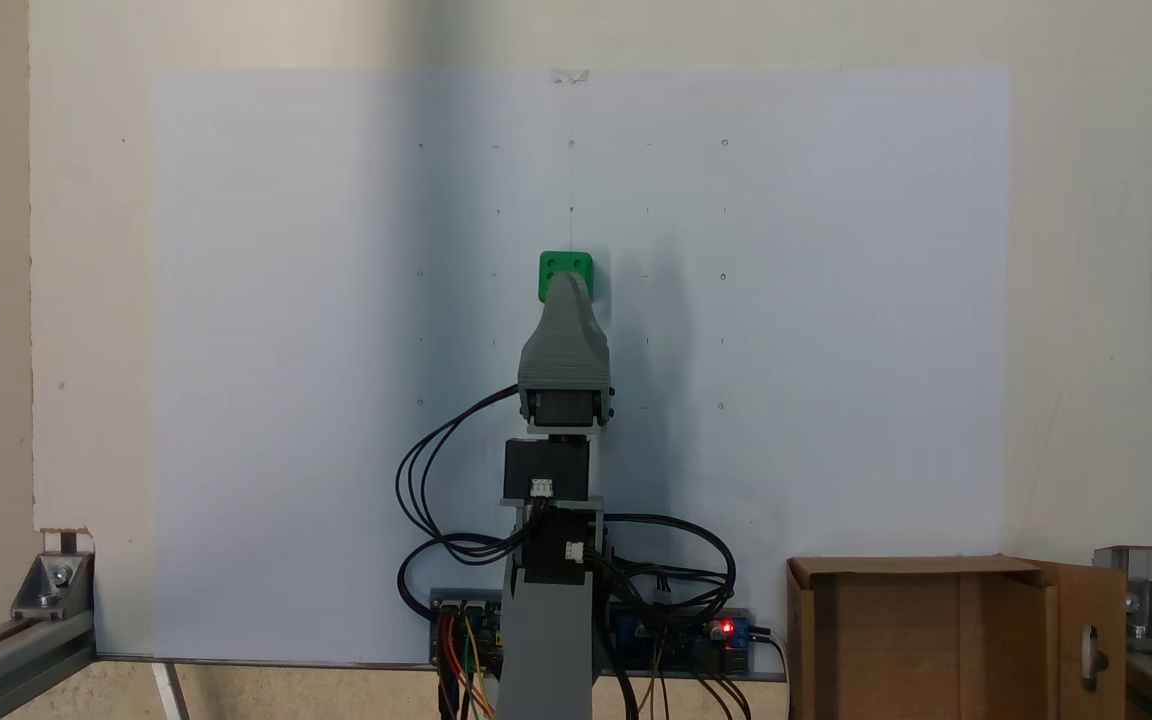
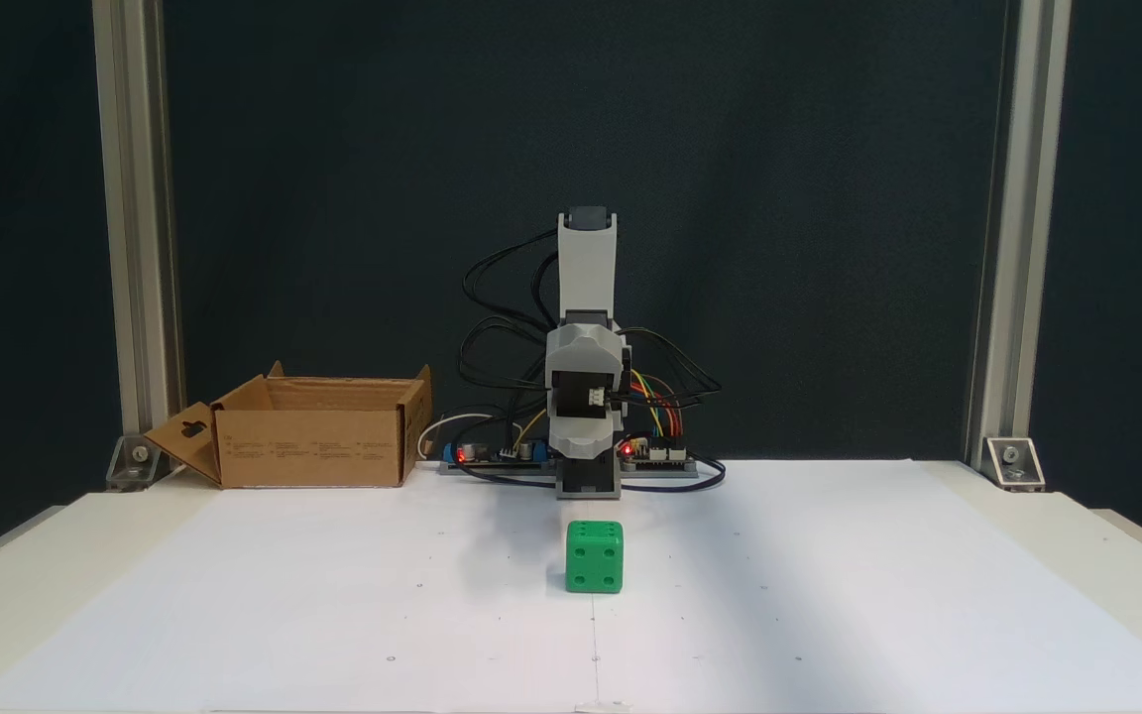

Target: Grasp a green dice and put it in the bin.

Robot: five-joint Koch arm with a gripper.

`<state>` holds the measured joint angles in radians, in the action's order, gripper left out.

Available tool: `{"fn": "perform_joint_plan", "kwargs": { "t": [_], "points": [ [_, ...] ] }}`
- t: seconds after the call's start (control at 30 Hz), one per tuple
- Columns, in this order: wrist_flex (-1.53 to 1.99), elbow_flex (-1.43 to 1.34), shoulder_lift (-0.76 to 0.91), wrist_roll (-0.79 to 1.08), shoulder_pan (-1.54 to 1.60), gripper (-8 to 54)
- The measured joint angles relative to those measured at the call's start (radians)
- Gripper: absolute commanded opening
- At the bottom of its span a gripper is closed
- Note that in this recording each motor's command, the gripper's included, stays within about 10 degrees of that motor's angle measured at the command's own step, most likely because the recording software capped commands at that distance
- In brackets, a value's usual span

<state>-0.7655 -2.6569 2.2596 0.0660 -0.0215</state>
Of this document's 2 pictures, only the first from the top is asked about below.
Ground grey movable gripper finger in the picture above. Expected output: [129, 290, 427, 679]
[518, 271, 613, 393]

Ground green dice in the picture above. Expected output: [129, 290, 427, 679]
[538, 251, 596, 305]

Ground brown cardboard box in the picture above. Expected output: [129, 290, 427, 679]
[786, 555, 1129, 720]

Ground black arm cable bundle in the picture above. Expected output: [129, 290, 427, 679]
[598, 511, 738, 627]

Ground black gripper cable bundle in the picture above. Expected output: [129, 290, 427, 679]
[395, 384, 539, 561]

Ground black cable loop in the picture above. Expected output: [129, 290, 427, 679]
[397, 538, 507, 620]

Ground circuit board with coloured wires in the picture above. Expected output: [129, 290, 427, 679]
[430, 588, 504, 667]

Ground coloured jumper wires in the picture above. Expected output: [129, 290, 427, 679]
[440, 614, 498, 720]

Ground metal corner bracket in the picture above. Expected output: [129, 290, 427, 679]
[1094, 546, 1152, 657]
[11, 550, 96, 622]

